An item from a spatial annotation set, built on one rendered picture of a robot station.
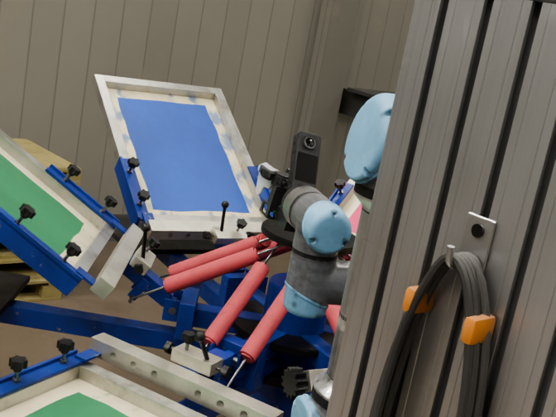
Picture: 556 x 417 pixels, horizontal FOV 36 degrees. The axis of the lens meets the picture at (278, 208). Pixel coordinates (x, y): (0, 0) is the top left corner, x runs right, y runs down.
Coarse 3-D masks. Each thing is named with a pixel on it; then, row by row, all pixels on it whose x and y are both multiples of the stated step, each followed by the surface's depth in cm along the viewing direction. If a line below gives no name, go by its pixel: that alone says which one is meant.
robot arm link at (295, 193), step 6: (300, 186) 144; (306, 186) 143; (294, 192) 142; (300, 192) 141; (306, 192) 140; (318, 192) 141; (288, 198) 142; (294, 198) 141; (288, 204) 141; (288, 210) 141; (288, 216) 141; (288, 222) 144
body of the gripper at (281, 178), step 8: (280, 176) 151; (288, 176) 152; (272, 184) 152; (280, 184) 150; (272, 192) 151; (280, 192) 150; (288, 192) 145; (264, 200) 154; (272, 200) 150; (280, 200) 151; (272, 208) 151; (280, 208) 150; (280, 216) 149; (280, 224) 148; (288, 224) 146
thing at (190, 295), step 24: (192, 288) 271; (264, 288) 296; (168, 312) 260; (192, 312) 257; (216, 312) 263; (312, 336) 258; (240, 360) 229; (264, 360) 236; (312, 360) 252; (240, 384) 236
